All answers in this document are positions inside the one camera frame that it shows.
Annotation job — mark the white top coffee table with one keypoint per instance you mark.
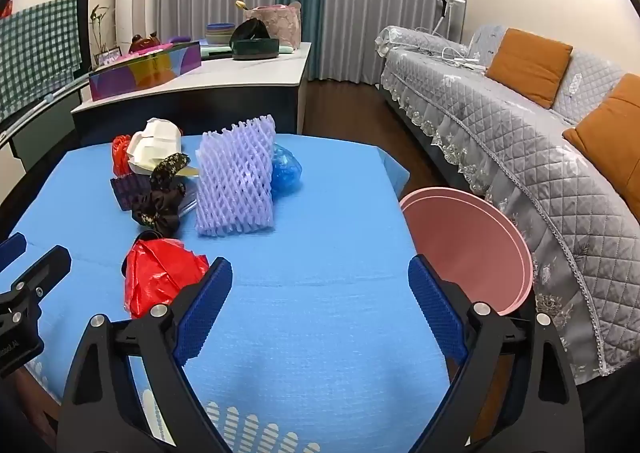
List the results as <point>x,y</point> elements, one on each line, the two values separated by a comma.
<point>240,75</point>

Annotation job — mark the small red mesh bag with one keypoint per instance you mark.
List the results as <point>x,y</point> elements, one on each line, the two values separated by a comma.
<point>120,155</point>

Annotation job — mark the blue plastic bag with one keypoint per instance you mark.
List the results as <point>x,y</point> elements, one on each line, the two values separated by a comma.
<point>286,170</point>

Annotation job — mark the blue tablecloth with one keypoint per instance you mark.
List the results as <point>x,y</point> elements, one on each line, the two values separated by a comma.
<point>310,333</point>

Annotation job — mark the small bamboo plant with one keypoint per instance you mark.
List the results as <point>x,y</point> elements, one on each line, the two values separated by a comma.
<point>99,23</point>

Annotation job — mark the black television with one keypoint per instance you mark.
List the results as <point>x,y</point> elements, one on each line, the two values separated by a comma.
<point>84,33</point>

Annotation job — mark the green checked cloth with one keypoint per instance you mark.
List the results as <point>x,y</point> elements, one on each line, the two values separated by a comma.
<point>35,58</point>

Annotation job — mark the purple pleated wrapper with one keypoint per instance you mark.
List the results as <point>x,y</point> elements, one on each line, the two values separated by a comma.
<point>127,190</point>

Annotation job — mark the dark green pot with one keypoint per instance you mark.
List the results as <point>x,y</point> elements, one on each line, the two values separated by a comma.
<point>255,49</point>

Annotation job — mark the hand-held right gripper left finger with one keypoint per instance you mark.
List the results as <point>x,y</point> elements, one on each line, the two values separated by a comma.
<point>205,303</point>

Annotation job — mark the small photo frame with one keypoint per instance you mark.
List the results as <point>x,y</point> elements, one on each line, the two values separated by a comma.
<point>106,56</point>

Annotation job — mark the small yellow flower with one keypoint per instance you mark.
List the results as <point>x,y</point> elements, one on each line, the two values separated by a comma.
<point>242,5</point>

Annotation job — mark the stack of coloured bowls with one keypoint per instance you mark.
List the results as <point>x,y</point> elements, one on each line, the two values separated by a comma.
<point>220,35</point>

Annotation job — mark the purple foam fruit net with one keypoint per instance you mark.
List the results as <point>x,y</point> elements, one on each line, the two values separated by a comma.
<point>235,183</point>

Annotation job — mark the red paper wall decoration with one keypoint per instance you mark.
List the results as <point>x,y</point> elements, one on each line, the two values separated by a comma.
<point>5,9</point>

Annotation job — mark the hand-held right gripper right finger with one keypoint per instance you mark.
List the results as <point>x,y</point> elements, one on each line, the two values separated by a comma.
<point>440,313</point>

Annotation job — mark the iridescent rectangular box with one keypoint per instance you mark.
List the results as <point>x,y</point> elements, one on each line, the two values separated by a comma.
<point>145,73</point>

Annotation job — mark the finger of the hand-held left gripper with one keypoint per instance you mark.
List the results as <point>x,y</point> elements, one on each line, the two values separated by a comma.
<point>47,268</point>
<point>12,249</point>

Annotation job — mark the red plastic bag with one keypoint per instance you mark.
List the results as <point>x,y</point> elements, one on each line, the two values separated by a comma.
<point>155,278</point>

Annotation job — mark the pink lace basket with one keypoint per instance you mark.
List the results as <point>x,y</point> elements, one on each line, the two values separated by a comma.
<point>282,23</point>

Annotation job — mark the grey quilted sofa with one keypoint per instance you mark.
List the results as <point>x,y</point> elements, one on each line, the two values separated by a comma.
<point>525,148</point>

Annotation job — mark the mint green tray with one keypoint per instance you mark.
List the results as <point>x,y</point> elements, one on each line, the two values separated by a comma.
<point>215,49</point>

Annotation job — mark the pink plastic bin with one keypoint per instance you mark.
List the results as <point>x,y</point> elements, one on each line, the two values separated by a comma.
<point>465,243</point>

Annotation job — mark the grey tv cabinet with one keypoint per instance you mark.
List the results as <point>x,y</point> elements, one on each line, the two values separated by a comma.
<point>40,138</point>

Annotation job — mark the black floral scrunchie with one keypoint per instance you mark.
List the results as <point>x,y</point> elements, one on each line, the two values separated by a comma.
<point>160,210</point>

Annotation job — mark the orange cushion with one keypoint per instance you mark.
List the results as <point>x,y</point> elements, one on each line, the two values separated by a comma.
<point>530,65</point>
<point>610,143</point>

